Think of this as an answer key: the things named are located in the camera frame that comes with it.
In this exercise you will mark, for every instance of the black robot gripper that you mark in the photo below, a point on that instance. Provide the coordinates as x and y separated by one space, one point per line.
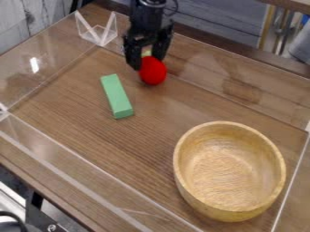
151 28

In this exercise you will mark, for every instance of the red plush strawberry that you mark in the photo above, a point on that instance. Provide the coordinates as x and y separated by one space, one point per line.
152 70

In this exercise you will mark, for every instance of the green rectangular block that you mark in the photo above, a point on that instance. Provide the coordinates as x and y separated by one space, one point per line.
120 105

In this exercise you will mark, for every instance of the wooden bowl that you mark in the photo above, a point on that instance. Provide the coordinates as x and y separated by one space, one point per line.
228 170

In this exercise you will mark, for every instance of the clear acrylic corner bracket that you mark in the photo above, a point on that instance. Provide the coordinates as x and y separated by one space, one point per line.
97 34

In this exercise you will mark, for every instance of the clear acrylic tray wall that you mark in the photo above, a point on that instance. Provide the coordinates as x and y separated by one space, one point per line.
104 168

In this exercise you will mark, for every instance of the gold metal chair frame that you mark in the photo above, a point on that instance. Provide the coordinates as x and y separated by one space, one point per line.
277 22

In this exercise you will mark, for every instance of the black table leg bracket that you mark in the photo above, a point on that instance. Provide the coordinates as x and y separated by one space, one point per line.
36 217

